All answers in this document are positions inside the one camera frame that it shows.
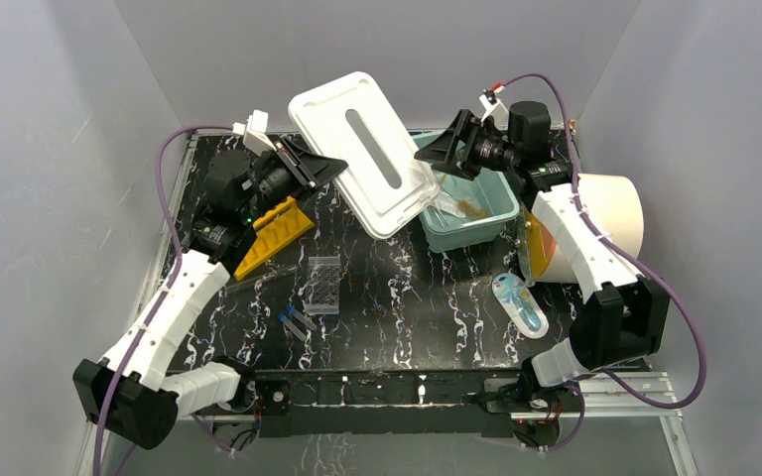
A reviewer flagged white bin lid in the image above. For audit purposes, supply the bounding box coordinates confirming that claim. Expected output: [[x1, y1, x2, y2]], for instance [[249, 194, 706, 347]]
[[288, 71, 440, 240]]

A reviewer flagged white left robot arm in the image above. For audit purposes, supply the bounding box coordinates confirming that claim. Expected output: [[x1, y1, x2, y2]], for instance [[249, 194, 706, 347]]
[[72, 139, 348, 449]]

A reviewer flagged white orange centrifuge drum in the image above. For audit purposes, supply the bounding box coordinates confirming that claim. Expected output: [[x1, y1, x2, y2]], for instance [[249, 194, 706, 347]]
[[517, 174, 644, 284]]

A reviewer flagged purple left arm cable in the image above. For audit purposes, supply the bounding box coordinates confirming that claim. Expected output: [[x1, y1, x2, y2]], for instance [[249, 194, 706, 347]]
[[91, 126, 251, 476]]

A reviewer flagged clear well plate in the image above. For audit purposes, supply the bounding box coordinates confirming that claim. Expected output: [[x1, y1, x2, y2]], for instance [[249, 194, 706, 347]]
[[304, 256, 342, 315]]

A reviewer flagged blue capped tube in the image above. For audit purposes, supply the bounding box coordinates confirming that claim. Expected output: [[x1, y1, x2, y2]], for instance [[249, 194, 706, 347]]
[[278, 313, 307, 342], [288, 305, 317, 330]]

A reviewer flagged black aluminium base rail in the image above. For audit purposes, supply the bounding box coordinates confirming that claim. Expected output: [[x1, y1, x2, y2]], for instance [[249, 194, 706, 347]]
[[88, 367, 685, 454]]

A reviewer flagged mint green plastic bin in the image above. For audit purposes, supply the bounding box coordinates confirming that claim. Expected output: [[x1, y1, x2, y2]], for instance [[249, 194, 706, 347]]
[[420, 170, 520, 253]]

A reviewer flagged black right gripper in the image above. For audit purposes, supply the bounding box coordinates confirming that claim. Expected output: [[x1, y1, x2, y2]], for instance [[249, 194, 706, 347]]
[[413, 109, 519, 181]]

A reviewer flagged blue packaged tool blister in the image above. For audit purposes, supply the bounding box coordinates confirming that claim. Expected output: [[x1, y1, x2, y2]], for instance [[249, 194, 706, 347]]
[[491, 273, 549, 339]]

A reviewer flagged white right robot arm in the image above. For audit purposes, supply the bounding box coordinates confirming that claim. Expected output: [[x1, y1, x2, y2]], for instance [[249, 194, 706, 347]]
[[415, 101, 670, 411]]

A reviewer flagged brown bristle tube brush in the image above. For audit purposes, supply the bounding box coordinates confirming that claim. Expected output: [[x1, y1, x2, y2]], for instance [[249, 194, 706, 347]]
[[456, 200, 489, 219]]

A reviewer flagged clear large test tube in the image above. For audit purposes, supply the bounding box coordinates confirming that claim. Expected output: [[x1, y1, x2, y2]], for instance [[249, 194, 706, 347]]
[[225, 266, 299, 295]]

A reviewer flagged yellow test tube rack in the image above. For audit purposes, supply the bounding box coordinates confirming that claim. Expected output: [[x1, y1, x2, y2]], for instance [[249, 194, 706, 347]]
[[233, 197, 315, 282]]

